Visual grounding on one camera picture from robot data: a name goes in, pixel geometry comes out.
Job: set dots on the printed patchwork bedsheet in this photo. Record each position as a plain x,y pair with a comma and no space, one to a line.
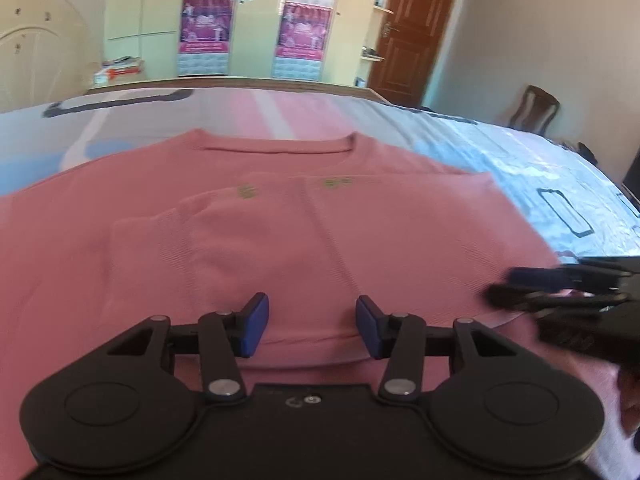
300,110

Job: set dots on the small white box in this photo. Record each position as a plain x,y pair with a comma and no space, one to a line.
100,78

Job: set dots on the stack of books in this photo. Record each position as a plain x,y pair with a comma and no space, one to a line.
125,66

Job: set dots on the corner wall shelves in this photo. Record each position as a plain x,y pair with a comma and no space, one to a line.
375,35

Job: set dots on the brown wooden door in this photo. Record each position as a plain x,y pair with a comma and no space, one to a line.
410,35

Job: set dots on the pink shirt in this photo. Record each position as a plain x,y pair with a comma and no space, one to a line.
300,240

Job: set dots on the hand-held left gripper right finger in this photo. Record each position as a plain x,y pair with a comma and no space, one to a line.
369,325

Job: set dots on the dark wooden chair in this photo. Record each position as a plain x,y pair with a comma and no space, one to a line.
537,110

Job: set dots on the dark object on side table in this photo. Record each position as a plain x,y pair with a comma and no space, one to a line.
585,151

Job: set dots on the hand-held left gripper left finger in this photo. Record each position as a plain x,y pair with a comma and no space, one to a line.
254,322

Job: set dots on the wooden bed board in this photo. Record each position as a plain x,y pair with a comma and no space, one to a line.
240,82

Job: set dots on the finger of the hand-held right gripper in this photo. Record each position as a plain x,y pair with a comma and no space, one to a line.
535,277
515,300

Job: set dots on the person's right hand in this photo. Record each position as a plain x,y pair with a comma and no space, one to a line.
631,405

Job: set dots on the cream wardrobe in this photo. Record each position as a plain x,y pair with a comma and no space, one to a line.
145,10

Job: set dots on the white arched headboard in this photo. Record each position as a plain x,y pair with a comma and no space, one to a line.
35,55

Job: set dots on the purple wall calendar poster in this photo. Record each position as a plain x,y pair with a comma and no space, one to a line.
206,20
304,25

